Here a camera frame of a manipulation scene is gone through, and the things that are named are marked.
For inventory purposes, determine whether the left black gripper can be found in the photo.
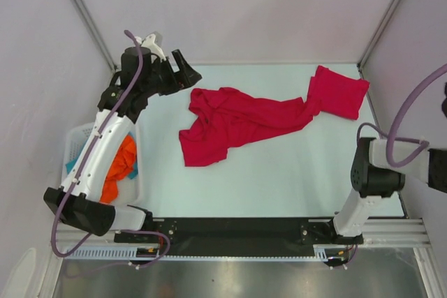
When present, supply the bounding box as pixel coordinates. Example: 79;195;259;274
140;50;200;98

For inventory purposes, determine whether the magenta t shirt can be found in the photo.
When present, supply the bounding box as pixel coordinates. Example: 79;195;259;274
179;87;319;167
306;66;369;120

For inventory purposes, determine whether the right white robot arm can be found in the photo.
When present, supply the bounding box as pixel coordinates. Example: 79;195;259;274
322;137;446;244

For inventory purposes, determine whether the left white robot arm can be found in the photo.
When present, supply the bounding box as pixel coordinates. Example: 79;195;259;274
43;47;202;242

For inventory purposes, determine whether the orange t shirt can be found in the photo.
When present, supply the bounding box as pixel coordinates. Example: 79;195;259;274
100;135;137;204

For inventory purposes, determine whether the teal t shirt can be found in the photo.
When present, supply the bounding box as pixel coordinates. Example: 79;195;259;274
65;159;138;179

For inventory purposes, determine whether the white plastic laundry basket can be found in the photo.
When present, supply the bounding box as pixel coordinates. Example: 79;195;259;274
57;121;146;222

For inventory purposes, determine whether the folded magenta t shirt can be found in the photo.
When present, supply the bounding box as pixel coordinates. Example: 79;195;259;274
306;66;369;120

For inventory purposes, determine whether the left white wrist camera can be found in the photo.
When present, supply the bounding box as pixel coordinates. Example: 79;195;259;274
135;31;167;61

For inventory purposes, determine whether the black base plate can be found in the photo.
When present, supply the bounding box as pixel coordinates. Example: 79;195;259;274
115;216;364;258

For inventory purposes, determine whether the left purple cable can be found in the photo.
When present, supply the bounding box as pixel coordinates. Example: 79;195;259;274
50;30;171;271

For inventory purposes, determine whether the purple cable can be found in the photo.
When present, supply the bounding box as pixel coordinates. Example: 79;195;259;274
328;62;447;269
50;30;171;271

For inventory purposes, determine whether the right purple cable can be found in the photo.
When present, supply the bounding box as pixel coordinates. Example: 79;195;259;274
328;62;447;269

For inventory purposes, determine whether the grey slotted cable duct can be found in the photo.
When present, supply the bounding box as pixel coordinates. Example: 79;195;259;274
66;246;357;264

